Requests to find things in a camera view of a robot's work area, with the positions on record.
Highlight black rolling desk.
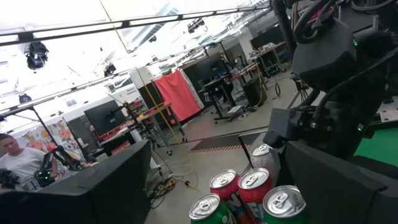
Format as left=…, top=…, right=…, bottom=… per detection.
left=201, top=76, right=238, bottom=124

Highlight red fabric backdrop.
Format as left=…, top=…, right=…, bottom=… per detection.
left=154, top=70, right=205, bottom=123

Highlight black computer monitor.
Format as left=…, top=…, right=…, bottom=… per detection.
left=194, top=58, right=229, bottom=80

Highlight floor cable bundle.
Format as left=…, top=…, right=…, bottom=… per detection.
left=146, top=174, right=193, bottom=209

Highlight colourful patterned cloth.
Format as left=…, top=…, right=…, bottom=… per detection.
left=18, top=118, right=82, bottom=162

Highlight black overhead camera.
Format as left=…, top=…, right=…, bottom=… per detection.
left=24, top=41, right=50, bottom=71

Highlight green Sprite can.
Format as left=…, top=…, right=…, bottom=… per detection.
left=188, top=192, right=237, bottom=224
left=262, top=185, right=310, bottom=224

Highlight black floor mat orange stripes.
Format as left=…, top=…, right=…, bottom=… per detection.
left=189, top=133, right=268, bottom=154

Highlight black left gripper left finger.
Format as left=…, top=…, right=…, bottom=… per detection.
left=0, top=139, right=153, bottom=224

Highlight black partition panel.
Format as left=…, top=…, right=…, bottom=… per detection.
left=138, top=82, right=165, bottom=125

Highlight wooden workbench on casters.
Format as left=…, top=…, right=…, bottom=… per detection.
left=124, top=101, right=189, bottom=156

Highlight black shelf end frame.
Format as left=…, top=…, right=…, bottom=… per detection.
left=238, top=129, right=274, bottom=170

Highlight orange-red Fanta can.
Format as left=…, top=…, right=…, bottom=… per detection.
left=237, top=167, right=271, bottom=224

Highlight person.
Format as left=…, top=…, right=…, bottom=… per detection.
left=0, top=133, right=58, bottom=190

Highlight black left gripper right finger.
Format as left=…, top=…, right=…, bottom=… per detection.
left=285, top=141, right=398, bottom=224

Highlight large black monitor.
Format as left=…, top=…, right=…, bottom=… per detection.
left=83, top=100, right=127, bottom=136

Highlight black floor box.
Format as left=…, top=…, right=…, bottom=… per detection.
left=244, top=76, right=268, bottom=106

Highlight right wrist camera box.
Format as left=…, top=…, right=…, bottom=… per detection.
left=263, top=107, right=307, bottom=149

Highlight red storage boxes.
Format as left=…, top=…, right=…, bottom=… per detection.
left=98, top=124, right=133, bottom=156

